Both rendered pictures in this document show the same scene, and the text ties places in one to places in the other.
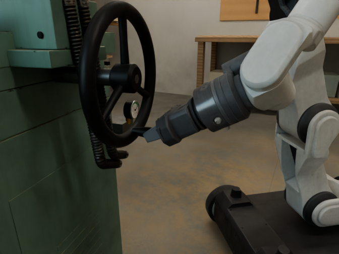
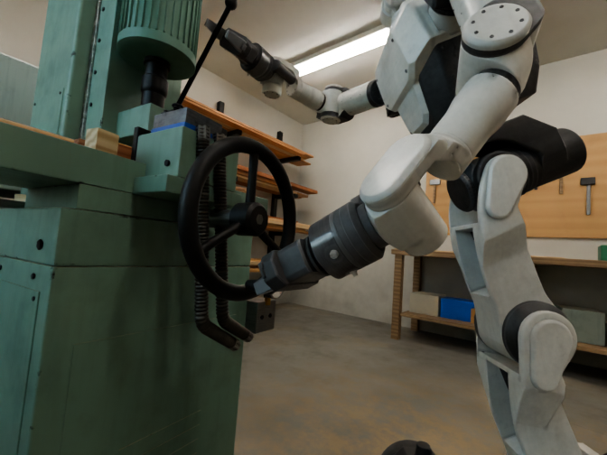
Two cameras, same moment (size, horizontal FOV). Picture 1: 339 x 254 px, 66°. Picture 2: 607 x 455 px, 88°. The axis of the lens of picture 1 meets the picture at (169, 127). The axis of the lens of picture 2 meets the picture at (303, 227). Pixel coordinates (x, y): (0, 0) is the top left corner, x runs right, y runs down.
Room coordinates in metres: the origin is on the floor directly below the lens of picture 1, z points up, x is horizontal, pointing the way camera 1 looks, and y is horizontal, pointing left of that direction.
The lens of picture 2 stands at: (0.02, -0.13, 0.76)
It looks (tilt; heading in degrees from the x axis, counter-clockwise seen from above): 4 degrees up; 13
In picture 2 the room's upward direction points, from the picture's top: 4 degrees clockwise
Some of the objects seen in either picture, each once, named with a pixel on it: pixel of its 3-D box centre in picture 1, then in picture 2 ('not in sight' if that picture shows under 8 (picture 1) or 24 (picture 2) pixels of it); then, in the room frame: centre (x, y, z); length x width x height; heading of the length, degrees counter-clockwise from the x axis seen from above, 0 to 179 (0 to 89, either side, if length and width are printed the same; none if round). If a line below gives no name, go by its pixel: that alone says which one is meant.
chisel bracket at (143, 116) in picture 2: not in sight; (145, 130); (0.66, 0.43, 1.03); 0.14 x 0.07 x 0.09; 71
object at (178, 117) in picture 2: not in sight; (195, 130); (0.57, 0.23, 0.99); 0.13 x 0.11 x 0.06; 161
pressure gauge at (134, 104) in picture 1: (130, 112); (271, 290); (0.83, 0.13, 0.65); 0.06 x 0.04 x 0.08; 161
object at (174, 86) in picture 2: not in sight; (161, 97); (0.86, 0.57, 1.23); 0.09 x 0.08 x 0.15; 71
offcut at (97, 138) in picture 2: not in sight; (101, 143); (0.45, 0.34, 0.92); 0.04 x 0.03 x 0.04; 168
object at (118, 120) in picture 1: (113, 129); (249, 312); (0.85, 0.19, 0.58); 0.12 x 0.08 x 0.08; 71
